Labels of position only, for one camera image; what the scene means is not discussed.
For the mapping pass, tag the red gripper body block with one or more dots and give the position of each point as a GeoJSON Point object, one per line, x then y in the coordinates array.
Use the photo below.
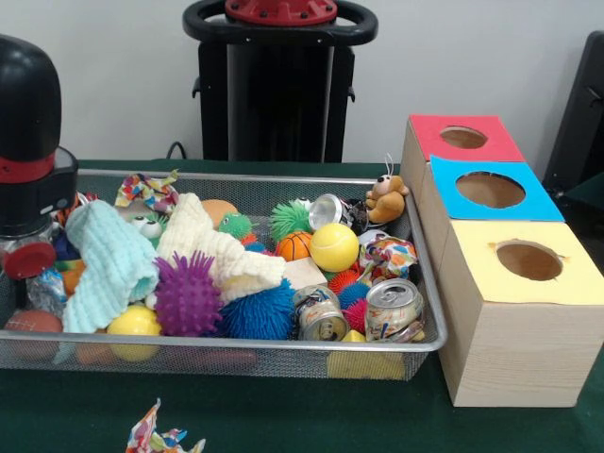
{"type": "Point", "coordinates": [30, 260]}

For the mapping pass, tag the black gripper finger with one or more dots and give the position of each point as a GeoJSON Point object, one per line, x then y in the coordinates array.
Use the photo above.
{"type": "Point", "coordinates": [20, 293]}

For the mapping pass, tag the crinkled clear plastic wrapper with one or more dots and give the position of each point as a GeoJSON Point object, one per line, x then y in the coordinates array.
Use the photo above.
{"type": "Point", "coordinates": [47, 291]}

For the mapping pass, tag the mint green knitted cloth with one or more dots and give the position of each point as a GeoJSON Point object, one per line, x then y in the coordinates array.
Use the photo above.
{"type": "Point", "coordinates": [113, 264]}

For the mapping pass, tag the colourful polka dot cloth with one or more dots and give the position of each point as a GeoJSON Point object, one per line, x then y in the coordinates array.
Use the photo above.
{"type": "Point", "coordinates": [146, 192]}

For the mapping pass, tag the purple spiky ball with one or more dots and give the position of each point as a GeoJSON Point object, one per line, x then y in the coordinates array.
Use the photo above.
{"type": "Point", "coordinates": [188, 295]}

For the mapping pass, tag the cream knitted cloth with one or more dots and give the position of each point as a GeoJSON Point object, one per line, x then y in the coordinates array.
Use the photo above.
{"type": "Point", "coordinates": [212, 250]}

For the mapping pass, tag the colourful patchwork cloth scrap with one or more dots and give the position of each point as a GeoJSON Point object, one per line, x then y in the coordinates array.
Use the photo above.
{"type": "Point", "coordinates": [165, 437]}

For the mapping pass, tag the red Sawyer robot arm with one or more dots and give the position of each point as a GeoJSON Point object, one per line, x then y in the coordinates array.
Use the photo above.
{"type": "Point", "coordinates": [28, 142]}

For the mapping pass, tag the clear mesh bin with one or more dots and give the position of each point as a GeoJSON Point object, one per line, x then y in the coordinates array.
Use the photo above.
{"type": "Point", "coordinates": [236, 362]}

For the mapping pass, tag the wooden box with three holes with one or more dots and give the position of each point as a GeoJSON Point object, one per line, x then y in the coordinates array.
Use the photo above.
{"type": "Point", "coordinates": [519, 349]}

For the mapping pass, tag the small brown football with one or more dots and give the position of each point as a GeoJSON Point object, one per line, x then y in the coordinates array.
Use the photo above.
{"type": "Point", "coordinates": [33, 321]}

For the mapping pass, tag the orange plastic building block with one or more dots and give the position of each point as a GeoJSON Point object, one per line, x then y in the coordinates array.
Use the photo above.
{"type": "Point", "coordinates": [72, 276]}

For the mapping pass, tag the plain yellow ball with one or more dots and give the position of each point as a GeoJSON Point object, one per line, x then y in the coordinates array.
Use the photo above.
{"type": "Point", "coordinates": [134, 323]}

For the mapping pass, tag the green fuzzy toy with eyes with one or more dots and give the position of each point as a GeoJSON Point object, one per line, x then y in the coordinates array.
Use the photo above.
{"type": "Point", "coordinates": [291, 220]}
{"type": "Point", "coordinates": [146, 228]}

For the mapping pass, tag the small orange basketball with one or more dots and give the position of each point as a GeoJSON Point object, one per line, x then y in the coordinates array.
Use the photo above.
{"type": "Point", "coordinates": [294, 247]}

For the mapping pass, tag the dark green table cloth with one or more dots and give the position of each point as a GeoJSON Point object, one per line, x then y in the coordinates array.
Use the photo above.
{"type": "Point", "coordinates": [283, 415]}

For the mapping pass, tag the yellow tennis ball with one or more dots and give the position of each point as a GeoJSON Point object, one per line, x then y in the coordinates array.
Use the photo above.
{"type": "Point", "coordinates": [335, 247]}

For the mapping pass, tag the silver drink can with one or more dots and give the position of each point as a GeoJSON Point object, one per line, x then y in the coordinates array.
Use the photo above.
{"type": "Point", "coordinates": [394, 310]}

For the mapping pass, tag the black office chair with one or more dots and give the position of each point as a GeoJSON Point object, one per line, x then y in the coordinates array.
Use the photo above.
{"type": "Point", "coordinates": [580, 123]}

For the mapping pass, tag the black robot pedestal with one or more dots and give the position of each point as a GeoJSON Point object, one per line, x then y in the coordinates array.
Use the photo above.
{"type": "Point", "coordinates": [274, 104]}

